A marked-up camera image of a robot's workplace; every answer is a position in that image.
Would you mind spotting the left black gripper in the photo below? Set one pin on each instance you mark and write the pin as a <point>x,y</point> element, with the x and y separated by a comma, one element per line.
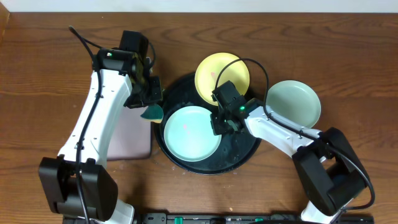
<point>158,96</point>

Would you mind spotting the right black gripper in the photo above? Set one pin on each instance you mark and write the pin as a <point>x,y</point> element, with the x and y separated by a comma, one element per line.
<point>217,129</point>

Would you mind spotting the green yellow sponge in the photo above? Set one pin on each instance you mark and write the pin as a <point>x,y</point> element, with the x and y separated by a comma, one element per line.
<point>153,113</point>

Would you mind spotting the light green plate front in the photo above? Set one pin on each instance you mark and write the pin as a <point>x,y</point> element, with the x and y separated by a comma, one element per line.
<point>189,136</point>

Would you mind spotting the light green plate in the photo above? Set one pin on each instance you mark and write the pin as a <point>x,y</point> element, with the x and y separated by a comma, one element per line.
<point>295,101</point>
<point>189,136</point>

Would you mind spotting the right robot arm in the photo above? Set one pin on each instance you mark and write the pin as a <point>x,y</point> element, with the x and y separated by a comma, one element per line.
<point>329,170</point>

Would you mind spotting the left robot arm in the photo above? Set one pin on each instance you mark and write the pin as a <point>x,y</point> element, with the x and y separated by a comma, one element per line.
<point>113,124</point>

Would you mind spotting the round black tray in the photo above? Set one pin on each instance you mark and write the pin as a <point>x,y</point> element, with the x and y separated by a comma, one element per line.
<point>234,149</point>

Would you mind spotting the black rectangular sponge tray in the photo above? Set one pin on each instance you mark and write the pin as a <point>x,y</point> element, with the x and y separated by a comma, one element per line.
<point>131,139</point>

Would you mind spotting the yellow plate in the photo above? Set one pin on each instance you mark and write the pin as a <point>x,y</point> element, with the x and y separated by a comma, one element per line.
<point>209,69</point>

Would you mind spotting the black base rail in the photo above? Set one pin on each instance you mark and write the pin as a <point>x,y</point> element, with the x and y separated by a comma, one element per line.
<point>162,218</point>

